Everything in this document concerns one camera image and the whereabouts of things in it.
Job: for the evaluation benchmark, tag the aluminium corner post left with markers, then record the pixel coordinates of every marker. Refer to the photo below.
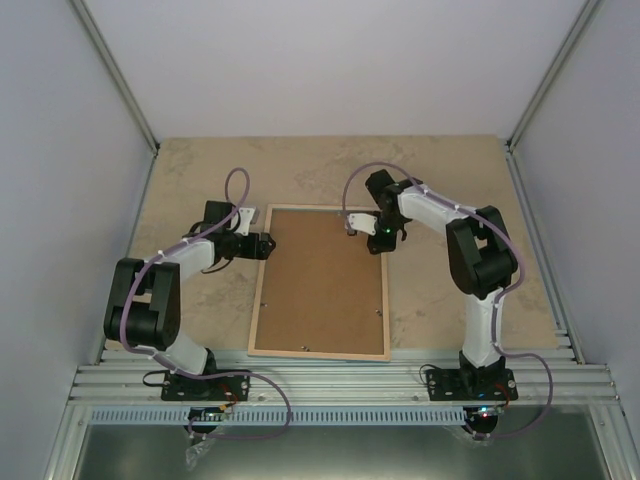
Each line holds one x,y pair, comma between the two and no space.
90,26

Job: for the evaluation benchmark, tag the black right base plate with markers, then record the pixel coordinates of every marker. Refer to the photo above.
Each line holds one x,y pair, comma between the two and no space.
467,383

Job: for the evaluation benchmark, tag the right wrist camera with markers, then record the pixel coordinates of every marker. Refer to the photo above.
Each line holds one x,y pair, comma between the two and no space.
360,222

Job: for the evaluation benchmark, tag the brown frame backing board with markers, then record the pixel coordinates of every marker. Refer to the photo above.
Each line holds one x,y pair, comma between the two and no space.
320,285

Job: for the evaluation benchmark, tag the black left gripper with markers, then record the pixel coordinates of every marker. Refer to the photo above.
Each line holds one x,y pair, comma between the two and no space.
262,253

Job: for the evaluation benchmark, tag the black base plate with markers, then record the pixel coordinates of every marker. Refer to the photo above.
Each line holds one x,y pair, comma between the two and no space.
467,383
228,389

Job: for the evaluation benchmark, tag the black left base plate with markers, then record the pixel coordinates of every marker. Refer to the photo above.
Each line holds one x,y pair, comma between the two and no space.
228,389

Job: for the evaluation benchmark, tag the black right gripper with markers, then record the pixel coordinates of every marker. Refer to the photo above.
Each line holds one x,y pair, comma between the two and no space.
385,246

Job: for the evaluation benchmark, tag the blue wooden picture frame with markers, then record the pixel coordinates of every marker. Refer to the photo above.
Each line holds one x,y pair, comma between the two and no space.
320,356

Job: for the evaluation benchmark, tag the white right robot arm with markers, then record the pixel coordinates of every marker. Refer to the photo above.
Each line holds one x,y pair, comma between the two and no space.
481,265

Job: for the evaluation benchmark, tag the right controller board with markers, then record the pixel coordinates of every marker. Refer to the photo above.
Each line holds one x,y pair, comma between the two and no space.
488,410

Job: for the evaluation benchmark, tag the left controller board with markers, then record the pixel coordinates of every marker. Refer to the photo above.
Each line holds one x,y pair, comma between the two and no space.
215,414

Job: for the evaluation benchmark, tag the aluminium rail platform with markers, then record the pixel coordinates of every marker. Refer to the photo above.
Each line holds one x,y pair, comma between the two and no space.
117,379

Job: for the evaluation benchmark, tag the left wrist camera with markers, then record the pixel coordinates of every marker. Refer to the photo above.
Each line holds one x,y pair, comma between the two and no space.
244,219

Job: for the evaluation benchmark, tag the aluminium corner post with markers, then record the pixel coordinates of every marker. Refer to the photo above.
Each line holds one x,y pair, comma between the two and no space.
570,42
90,26

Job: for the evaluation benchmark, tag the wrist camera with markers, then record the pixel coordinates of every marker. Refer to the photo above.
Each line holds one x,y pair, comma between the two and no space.
360,222
244,219

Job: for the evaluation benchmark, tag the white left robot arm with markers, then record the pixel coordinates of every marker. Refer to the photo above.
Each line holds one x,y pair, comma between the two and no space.
143,312

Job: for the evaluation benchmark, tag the controller board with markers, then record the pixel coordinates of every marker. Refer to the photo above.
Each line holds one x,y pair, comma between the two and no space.
488,410
215,414

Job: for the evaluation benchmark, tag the slotted grey cable duct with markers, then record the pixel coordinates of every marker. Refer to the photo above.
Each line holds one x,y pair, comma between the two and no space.
277,416

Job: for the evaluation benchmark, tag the aluminium corner post right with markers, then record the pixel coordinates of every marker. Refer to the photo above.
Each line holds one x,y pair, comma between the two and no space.
570,42

